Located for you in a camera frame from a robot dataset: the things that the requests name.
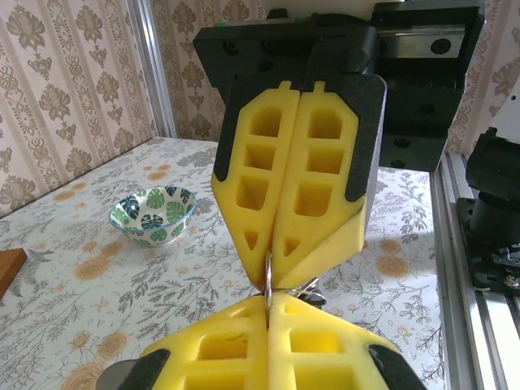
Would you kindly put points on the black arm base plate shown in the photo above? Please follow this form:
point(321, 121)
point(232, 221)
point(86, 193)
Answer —
point(487, 268)

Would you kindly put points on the aluminium mounting rail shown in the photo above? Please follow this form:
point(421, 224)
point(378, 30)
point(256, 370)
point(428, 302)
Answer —
point(451, 284)

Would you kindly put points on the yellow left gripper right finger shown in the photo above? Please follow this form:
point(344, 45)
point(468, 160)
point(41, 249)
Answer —
point(357, 361)

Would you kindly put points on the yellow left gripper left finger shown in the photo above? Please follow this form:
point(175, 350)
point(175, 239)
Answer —
point(227, 365)

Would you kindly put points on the gold hook stand wooden base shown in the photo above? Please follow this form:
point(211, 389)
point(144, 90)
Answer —
point(10, 272)

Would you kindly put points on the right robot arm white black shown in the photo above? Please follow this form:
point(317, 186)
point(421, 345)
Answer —
point(491, 183)

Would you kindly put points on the leaf pattern ceramic bowl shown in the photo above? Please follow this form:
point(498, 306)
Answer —
point(150, 219)

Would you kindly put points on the aluminium frame post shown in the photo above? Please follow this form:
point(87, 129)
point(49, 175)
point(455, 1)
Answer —
point(156, 69)

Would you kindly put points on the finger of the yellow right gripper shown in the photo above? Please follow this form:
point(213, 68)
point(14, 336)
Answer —
point(365, 142)
point(231, 154)

